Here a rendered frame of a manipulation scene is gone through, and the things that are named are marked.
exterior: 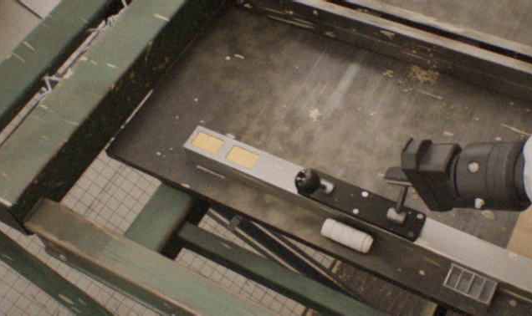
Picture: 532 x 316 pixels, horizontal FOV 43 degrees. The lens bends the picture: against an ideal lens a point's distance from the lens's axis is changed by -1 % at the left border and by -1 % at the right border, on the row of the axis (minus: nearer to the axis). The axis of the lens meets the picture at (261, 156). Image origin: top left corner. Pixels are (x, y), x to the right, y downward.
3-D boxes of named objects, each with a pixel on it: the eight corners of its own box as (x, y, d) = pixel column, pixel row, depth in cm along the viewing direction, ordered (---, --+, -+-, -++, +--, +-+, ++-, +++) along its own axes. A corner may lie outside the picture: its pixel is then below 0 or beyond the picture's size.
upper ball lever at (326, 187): (333, 203, 108) (310, 197, 95) (312, 195, 109) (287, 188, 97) (342, 181, 108) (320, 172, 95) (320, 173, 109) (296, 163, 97)
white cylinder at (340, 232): (320, 237, 108) (366, 257, 105) (319, 228, 106) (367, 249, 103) (329, 223, 109) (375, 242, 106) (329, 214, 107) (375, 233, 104)
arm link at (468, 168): (387, 173, 89) (468, 173, 80) (416, 120, 93) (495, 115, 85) (429, 231, 95) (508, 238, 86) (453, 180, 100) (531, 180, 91)
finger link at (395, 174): (391, 167, 100) (427, 166, 95) (383, 183, 98) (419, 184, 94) (386, 160, 99) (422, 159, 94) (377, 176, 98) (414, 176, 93)
